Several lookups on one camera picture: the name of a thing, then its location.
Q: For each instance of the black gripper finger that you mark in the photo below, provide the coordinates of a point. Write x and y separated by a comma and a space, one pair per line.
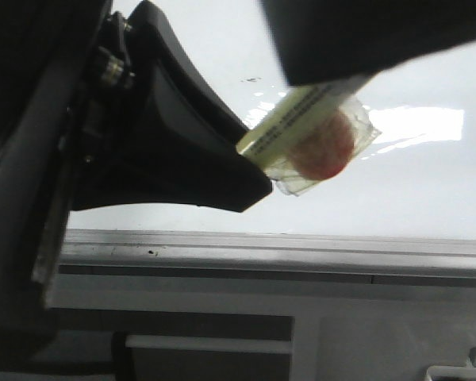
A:
320, 41
156, 131

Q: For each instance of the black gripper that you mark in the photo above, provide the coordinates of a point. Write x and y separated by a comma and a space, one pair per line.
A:
44, 48

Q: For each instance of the white whiteboard marker with tape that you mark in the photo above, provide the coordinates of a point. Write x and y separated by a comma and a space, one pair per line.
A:
310, 135

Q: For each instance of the white whiteboard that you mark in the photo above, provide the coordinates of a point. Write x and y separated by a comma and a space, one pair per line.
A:
418, 179

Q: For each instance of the white object bottom right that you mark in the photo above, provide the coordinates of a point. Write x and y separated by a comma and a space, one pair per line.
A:
456, 373

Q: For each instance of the grey aluminium whiteboard frame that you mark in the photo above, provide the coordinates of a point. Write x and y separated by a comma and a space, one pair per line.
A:
382, 256

